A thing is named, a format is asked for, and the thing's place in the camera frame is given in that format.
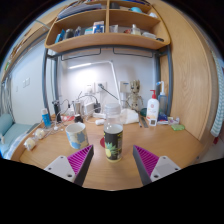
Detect clear blue spray bottle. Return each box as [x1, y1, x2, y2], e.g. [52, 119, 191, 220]
[156, 80, 168, 116]

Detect grey metal ruler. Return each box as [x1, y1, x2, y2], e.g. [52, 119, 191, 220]
[139, 115, 150, 129]

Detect black charger block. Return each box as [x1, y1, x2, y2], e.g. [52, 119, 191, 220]
[73, 114, 84, 124]

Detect white wall outlet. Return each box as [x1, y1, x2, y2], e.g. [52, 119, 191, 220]
[84, 83, 95, 94]
[96, 81, 108, 93]

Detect small dark blue jar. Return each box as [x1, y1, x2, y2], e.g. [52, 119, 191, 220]
[158, 112, 169, 122]

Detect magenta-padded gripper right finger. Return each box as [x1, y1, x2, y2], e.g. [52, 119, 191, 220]
[132, 144, 182, 186]

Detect white power adapter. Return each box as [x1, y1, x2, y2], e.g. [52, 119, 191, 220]
[83, 101, 96, 117]

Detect blue and white tube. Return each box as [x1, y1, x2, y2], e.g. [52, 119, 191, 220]
[40, 108, 52, 129]

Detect white power strip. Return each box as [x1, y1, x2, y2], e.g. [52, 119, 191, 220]
[92, 112, 107, 119]

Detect black plug with cable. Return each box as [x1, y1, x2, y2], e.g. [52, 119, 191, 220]
[97, 83, 121, 101]

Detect clear bottle with dark label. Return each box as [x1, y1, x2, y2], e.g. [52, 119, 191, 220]
[103, 102, 124, 163]

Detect wooden shelf unit with items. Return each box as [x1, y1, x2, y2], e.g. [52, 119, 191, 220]
[44, 0, 172, 54]

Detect pale teal bed sheet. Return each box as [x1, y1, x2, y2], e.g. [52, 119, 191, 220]
[0, 123, 41, 158]

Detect white pump bottle red top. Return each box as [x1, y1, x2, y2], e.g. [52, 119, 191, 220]
[145, 89, 160, 127]

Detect black electric shaver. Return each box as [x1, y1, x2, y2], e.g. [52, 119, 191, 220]
[52, 99, 63, 123]

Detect small green block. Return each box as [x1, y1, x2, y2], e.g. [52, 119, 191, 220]
[171, 123, 186, 132]

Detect white mug with blue print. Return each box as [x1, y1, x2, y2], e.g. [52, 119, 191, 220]
[65, 122, 90, 150]

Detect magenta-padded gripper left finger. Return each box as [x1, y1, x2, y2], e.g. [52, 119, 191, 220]
[43, 144, 95, 187]

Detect tree creature figurine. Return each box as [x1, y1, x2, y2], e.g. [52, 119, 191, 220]
[125, 79, 144, 112]

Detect red flat pack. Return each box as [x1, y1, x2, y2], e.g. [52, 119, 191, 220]
[61, 114, 76, 123]

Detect white desk lamp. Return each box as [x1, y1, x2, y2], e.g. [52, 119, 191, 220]
[67, 60, 122, 101]

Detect grey metal desk frame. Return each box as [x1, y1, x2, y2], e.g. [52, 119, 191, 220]
[41, 44, 174, 116]

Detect metal cup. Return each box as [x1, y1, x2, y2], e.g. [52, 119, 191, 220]
[73, 100, 84, 116]

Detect white tissue pack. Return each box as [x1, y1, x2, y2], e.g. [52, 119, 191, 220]
[119, 108, 140, 125]

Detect teal bed cushion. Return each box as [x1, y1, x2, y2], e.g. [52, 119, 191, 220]
[0, 113, 14, 136]

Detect white wall box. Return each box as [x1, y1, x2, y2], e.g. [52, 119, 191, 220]
[119, 80, 130, 93]

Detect small white round roll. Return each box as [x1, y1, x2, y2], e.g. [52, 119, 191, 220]
[23, 137, 37, 152]
[34, 128, 46, 140]

